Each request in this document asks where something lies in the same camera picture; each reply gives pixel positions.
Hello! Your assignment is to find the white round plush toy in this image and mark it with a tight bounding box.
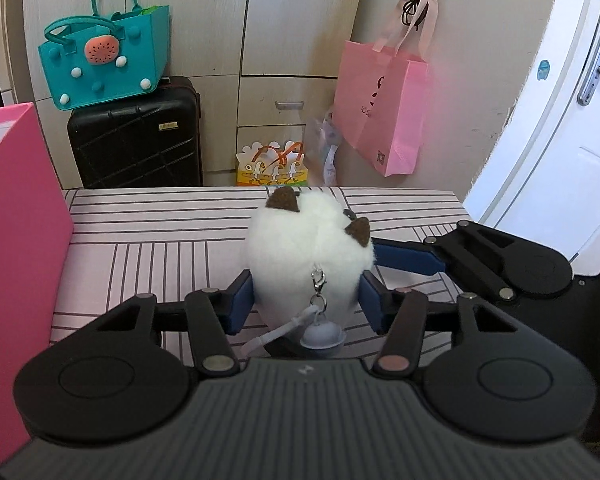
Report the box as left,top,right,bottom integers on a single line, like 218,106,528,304
240,186,375,358

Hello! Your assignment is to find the yellow cartoon gift bag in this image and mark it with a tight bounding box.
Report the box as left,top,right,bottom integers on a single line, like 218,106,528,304
236,141,309,186

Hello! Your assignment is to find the white door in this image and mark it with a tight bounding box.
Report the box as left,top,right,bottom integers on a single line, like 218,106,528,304
464,0,600,276

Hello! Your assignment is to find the striped pink bed sheet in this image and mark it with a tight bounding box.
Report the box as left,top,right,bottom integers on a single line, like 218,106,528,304
50,186,470,362

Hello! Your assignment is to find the translucent plastic bag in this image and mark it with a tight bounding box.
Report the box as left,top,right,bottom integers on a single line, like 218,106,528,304
303,110,342,186

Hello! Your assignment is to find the pink paper shopping bag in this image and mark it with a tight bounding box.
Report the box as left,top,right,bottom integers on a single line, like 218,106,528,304
332,0,438,177

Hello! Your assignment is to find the black suitcase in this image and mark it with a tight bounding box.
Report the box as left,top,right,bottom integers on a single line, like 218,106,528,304
67,76,204,188

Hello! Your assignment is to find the pink storage box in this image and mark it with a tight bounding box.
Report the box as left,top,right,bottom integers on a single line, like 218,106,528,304
0,103,73,463

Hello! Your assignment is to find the white wardrobe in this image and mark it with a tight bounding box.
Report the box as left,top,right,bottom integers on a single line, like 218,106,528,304
2,0,360,188

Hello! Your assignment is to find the teal felt tote bag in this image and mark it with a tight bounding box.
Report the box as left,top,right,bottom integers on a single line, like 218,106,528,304
38,0,171,110

